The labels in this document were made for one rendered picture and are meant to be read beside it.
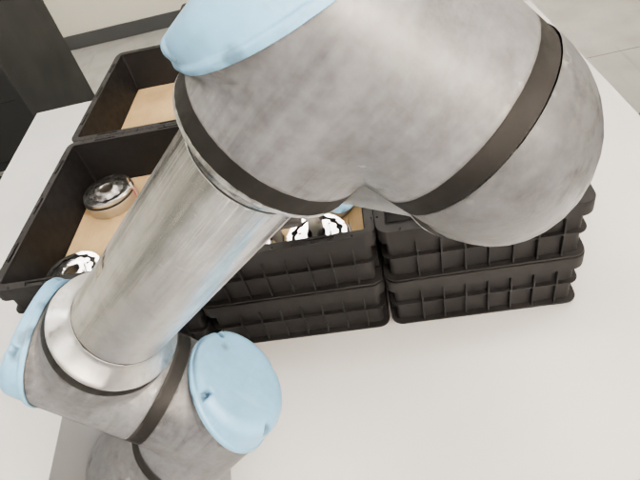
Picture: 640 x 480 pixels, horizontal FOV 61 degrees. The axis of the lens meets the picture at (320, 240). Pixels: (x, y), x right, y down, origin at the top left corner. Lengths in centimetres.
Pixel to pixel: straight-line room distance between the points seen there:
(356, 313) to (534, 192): 67
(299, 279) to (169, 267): 50
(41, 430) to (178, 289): 73
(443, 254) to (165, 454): 47
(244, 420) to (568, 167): 39
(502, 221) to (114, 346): 31
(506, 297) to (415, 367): 18
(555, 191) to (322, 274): 60
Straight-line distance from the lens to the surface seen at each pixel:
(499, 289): 91
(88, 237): 114
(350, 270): 83
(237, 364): 58
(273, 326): 94
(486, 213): 27
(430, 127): 24
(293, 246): 78
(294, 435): 87
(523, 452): 84
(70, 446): 73
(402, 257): 81
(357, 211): 95
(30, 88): 255
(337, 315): 92
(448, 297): 90
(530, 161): 26
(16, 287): 96
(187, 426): 56
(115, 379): 50
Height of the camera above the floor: 147
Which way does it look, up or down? 44 degrees down
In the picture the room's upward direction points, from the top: 16 degrees counter-clockwise
